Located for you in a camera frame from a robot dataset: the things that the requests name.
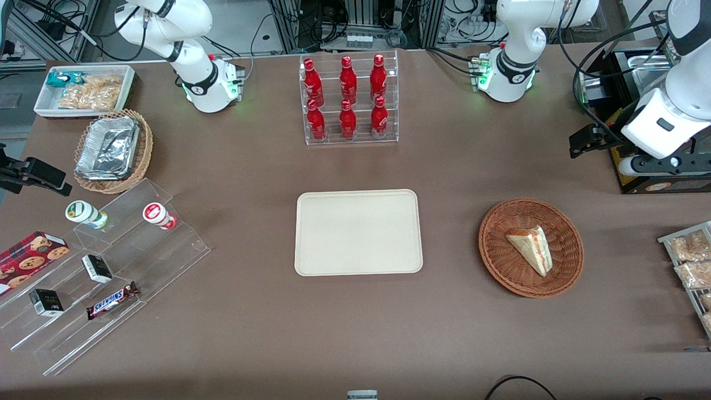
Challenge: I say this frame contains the clear acrylic bottle rack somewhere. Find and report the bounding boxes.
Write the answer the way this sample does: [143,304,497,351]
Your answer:
[299,50,399,147]

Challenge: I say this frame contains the red drink bottle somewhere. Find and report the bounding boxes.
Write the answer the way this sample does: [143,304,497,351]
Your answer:
[369,54,388,103]
[339,56,358,104]
[303,58,325,106]
[306,99,327,142]
[370,96,389,139]
[339,99,358,140]

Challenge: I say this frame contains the silver box with green light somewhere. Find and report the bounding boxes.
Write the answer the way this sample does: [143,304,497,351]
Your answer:
[578,71,607,107]

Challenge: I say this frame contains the oval wicker basket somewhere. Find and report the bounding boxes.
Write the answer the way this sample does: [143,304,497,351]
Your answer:
[73,108,154,195]

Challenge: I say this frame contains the black food warmer machine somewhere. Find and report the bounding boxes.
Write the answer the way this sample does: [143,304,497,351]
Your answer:
[578,47,711,195]

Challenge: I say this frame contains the triangle sandwich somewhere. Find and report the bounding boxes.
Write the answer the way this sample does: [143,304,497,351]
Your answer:
[505,224,554,277]

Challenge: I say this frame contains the white rectangular snack bin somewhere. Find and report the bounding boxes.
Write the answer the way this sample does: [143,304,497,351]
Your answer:
[34,64,136,119]

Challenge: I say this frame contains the aluminium frame rack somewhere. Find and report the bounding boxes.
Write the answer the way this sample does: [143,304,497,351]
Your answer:
[268,0,445,53]

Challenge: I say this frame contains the black wrist cable bracket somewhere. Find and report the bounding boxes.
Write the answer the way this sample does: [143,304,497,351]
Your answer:
[568,124,613,160]

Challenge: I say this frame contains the green lidded yogurt cup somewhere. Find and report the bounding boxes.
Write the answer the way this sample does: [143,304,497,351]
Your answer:
[65,200,109,231]

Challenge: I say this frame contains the round brown wicker basket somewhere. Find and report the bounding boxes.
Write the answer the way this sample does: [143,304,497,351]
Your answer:
[478,198,584,299]

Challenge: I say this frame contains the steel warmer pan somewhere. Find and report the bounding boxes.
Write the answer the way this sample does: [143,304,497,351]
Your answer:
[632,53,675,95]

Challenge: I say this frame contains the glass warmer lid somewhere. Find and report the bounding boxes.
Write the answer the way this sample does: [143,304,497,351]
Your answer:
[647,8,677,56]

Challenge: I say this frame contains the Snickers chocolate bar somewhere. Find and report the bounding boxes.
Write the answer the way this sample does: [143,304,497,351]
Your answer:
[86,281,140,321]

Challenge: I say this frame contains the red lidded yogurt cup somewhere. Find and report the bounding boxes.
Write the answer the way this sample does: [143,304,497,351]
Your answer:
[142,202,179,232]

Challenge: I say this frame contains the small black carton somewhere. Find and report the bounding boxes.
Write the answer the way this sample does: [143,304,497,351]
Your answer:
[28,288,65,318]
[81,254,113,284]

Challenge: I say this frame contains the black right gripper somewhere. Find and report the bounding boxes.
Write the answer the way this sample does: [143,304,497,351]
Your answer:
[0,144,73,197]

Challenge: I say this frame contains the clear bag of pastries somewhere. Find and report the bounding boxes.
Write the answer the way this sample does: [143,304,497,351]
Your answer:
[674,261,711,290]
[668,230,711,263]

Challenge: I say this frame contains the stack of foil trays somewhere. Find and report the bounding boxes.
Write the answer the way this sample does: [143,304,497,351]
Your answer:
[74,116,141,181]

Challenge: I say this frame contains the aluminium profile frame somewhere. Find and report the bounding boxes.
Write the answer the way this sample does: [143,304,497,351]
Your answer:
[0,0,102,70]

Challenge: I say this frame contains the red cookie box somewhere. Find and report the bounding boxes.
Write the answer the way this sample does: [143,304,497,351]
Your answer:
[0,231,71,296]

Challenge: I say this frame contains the black cable loop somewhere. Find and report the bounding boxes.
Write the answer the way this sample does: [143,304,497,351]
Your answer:
[483,376,559,400]

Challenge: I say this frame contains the clear acrylic step shelf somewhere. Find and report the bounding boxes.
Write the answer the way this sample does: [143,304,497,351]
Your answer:
[0,178,212,377]

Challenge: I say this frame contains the tray of packaged snacks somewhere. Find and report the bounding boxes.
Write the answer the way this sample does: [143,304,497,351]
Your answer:
[658,221,711,340]

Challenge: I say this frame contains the clear bag of chips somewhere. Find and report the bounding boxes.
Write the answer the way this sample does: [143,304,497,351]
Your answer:
[58,74,124,111]

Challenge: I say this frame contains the beige rectangular serving tray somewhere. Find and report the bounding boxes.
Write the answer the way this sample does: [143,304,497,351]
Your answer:
[294,189,424,277]

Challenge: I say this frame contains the teal snack packet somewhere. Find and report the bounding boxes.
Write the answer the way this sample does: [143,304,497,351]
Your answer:
[46,71,88,89]

